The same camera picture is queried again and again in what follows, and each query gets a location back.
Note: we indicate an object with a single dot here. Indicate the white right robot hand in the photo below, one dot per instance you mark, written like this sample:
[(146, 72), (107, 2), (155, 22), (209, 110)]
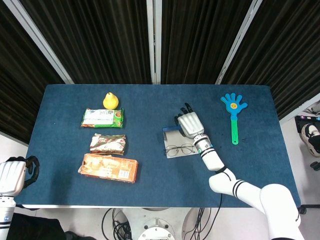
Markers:
[(191, 123)]

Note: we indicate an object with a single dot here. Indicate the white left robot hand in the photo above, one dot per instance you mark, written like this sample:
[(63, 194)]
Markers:
[(10, 177)]

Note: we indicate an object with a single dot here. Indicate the blue glasses case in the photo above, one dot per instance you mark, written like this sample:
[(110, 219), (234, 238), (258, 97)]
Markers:
[(175, 138)]

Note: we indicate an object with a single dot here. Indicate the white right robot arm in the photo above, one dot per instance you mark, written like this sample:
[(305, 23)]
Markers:
[(212, 160)]

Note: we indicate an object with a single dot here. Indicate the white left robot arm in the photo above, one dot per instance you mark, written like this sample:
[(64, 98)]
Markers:
[(5, 212)]

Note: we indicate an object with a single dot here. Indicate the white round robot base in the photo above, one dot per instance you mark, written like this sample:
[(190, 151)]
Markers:
[(156, 228)]

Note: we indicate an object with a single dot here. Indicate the blue hand clapper toy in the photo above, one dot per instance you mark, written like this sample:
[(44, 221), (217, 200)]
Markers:
[(233, 106)]

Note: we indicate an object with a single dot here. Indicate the orange cardboard food box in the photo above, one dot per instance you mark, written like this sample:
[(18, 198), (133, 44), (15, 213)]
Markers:
[(108, 168)]

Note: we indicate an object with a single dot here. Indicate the blue felt table cloth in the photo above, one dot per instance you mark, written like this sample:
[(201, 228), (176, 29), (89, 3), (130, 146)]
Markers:
[(162, 180)]

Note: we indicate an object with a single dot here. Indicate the yellow pear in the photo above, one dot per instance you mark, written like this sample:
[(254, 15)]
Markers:
[(110, 102)]

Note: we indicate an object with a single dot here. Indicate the brown snack packet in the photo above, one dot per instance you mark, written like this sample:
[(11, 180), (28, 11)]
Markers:
[(108, 144)]

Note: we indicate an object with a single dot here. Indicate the green white snack packet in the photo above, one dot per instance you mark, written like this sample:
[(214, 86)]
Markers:
[(102, 118)]

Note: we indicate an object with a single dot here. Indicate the black floor device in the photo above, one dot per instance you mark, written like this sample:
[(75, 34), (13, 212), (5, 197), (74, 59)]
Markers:
[(300, 120)]

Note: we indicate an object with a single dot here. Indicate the black white sneaker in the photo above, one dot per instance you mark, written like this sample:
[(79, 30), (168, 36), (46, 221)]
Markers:
[(310, 137)]

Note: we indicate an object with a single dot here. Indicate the black caster wheel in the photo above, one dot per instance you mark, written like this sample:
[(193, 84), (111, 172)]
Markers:
[(303, 209)]

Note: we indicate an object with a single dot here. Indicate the thin metal frame eyeglasses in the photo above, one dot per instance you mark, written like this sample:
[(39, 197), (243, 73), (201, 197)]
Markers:
[(185, 145)]

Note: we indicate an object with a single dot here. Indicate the grey metal partition post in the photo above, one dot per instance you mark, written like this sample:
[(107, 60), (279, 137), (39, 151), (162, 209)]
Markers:
[(154, 40), (37, 37), (237, 40)]

